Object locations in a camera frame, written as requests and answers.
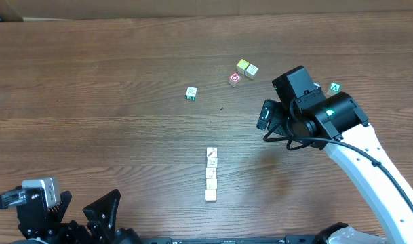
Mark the wooden block with dots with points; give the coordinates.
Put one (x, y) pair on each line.
(211, 173)

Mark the green letter wooden block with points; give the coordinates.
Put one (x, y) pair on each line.
(334, 88)

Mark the wooden block with squiggle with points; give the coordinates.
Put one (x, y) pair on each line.
(211, 184)

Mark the red framed wooden block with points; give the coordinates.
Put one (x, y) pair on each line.
(234, 79)

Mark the green sided wooden block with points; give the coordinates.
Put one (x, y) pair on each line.
(191, 93)

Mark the wooden block number three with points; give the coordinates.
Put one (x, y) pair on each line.
(211, 195)

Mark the wooden block with hammer picture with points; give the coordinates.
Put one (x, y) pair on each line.
(212, 152)

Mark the plain wooden block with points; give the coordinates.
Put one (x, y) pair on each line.
(251, 71)

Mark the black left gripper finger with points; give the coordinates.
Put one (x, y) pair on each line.
(58, 211)
(101, 216)

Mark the yellow top wooden block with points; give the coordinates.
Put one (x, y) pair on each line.
(242, 66)

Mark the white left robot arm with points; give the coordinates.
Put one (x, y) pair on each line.
(122, 236)

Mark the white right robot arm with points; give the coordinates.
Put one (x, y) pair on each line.
(339, 127)

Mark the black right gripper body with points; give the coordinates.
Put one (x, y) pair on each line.
(272, 115)

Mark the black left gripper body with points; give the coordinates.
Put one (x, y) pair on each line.
(76, 226)

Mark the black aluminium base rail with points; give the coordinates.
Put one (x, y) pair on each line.
(288, 239)

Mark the yellow sided wooden block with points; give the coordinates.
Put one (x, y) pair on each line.
(212, 162)

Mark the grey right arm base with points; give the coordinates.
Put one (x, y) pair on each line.
(341, 233)

